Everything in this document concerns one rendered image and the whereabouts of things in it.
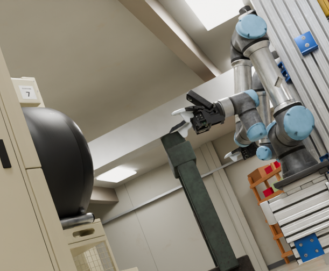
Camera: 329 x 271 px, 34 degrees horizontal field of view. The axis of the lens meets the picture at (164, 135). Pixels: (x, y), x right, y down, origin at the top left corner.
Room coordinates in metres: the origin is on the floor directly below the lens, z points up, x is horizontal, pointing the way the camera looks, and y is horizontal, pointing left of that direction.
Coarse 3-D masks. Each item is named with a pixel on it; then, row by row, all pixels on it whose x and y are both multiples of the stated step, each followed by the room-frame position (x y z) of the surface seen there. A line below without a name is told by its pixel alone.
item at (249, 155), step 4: (252, 144) 2.88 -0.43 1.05; (244, 148) 2.90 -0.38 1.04; (248, 148) 2.90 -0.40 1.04; (252, 148) 2.90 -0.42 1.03; (256, 148) 2.88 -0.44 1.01; (244, 152) 2.92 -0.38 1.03; (248, 152) 2.89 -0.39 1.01; (252, 152) 2.90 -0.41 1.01; (244, 156) 2.93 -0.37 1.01; (248, 156) 2.95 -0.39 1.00
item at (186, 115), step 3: (183, 108) 1.86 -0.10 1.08; (174, 111) 1.85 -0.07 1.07; (177, 111) 1.85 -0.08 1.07; (180, 111) 1.85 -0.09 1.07; (183, 111) 1.85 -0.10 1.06; (186, 111) 1.87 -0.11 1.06; (189, 111) 1.88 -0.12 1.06; (192, 111) 1.89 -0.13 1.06; (171, 114) 1.84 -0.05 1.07; (174, 114) 1.84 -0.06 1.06; (177, 114) 1.85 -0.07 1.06; (180, 114) 1.85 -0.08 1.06; (183, 114) 1.86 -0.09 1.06; (186, 114) 1.87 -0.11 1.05; (189, 114) 1.88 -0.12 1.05; (192, 114) 1.89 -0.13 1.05; (183, 117) 1.85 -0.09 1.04; (186, 117) 1.86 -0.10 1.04; (189, 117) 1.87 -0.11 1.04; (192, 117) 1.89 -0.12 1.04; (186, 120) 1.86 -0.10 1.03; (189, 120) 1.87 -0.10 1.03
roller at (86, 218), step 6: (72, 216) 2.13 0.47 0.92; (78, 216) 2.15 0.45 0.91; (84, 216) 2.17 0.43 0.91; (90, 216) 2.20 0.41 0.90; (60, 222) 2.06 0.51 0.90; (66, 222) 2.09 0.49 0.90; (72, 222) 2.11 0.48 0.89; (78, 222) 2.14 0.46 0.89; (84, 222) 2.17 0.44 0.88; (90, 222) 2.21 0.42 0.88; (66, 228) 2.10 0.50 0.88
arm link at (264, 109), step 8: (256, 80) 2.59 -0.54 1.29; (256, 88) 2.60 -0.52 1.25; (264, 96) 2.61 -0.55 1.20; (264, 104) 2.62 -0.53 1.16; (264, 112) 2.63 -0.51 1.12; (264, 120) 2.64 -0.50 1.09; (264, 144) 2.67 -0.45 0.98; (256, 152) 2.69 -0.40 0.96; (264, 152) 2.66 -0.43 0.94; (272, 152) 2.69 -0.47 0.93; (264, 160) 2.70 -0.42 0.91
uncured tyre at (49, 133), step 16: (32, 112) 2.02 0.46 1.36; (32, 128) 1.96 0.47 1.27; (48, 128) 2.00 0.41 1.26; (64, 128) 2.06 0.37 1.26; (48, 144) 1.96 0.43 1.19; (64, 144) 2.02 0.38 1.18; (80, 144) 2.09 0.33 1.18; (48, 160) 1.96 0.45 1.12; (64, 160) 2.01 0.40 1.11; (80, 160) 2.08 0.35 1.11; (48, 176) 1.97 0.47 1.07; (64, 176) 2.01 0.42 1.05; (80, 176) 2.08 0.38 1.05; (64, 192) 2.03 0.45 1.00; (80, 192) 2.11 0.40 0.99; (64, 208) 2.08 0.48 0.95; (80, 208) 2.16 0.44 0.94
